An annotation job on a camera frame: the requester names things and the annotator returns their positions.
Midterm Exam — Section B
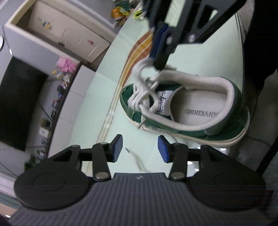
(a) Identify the green canvas sneaker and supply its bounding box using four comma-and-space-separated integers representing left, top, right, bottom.
120, 70, 250, 148

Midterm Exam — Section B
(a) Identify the white shoelace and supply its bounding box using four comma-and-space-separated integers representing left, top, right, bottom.
124, 57, 181, 172

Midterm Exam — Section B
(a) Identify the yellow white folded cloth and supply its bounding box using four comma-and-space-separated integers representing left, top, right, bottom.
132, 9, 146, 20

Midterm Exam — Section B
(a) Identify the cardboard boxes and bags pile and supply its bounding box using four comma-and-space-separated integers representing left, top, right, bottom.
110, 1, 134, 21

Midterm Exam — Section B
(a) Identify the potted plant in white pot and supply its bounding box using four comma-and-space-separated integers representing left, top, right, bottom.
24, 155, 36, 171

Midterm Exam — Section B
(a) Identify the white framed photo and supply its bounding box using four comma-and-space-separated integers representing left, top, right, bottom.
39, 127, 49, 138

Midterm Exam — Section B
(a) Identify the small green plant black pot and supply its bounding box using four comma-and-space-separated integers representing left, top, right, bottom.
40, 118, 52, 128

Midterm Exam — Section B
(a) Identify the white TV cabinet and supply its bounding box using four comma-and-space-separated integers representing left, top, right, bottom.
45, 64, 95, 158

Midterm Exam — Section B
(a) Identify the white interior door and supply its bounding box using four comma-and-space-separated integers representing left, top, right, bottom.
28, 1, 110, 63

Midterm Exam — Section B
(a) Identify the flower bouquet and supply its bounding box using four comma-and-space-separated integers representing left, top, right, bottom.
52, 69, 72, 83

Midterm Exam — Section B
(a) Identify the black wall television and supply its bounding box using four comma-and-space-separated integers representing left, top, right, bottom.
1, 57, 48, 151

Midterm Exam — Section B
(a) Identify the round wall clock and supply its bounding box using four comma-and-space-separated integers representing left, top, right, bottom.
0, 35, 4, 50

